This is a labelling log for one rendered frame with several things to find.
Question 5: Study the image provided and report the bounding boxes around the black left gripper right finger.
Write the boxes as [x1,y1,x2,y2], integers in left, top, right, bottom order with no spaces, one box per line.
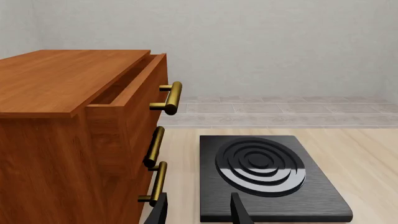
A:
[230,192,256,224]

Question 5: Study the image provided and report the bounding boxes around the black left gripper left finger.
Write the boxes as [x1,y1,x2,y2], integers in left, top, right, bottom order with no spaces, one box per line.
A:
[144,192,169,224]

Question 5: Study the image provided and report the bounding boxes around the flat black stove plate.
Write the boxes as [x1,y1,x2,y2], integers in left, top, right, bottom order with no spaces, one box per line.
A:
[199,134,354,223]

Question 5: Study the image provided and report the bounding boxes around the open wooden drawer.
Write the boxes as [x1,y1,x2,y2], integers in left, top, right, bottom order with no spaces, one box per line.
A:
[85,53,169,180]

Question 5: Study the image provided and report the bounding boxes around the wooden cabinet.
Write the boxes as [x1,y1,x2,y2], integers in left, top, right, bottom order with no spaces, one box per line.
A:
[0,49,162,224]

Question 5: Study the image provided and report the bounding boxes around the brass drawer handle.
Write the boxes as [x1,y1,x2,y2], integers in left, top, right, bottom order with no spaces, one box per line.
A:
[149,80,183,116]
[137,161,169,208]
[142,126,166,169]

